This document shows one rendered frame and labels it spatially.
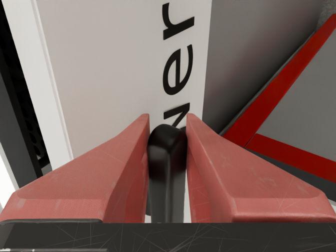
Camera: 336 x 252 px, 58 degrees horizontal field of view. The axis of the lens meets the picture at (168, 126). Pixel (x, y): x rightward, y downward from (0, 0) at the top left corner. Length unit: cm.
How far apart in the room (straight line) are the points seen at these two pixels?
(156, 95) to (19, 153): 8
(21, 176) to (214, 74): 24
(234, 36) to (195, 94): 20
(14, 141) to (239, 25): 29
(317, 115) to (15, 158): 36
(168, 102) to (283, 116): 27
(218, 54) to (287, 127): 12
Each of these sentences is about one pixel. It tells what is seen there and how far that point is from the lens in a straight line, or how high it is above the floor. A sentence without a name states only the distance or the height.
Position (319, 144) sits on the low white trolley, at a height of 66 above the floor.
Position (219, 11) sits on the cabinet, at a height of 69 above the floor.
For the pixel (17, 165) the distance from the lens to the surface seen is 19.
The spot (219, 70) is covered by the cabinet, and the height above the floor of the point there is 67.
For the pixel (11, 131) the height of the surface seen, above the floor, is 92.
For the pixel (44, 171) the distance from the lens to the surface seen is 34.
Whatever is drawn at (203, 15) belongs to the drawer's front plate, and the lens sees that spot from 18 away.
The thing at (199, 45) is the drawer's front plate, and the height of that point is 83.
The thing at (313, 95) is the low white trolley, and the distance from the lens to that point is 48.
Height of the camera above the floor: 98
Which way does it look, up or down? 42 degrees down
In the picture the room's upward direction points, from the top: 130 degrees counter-clockwise
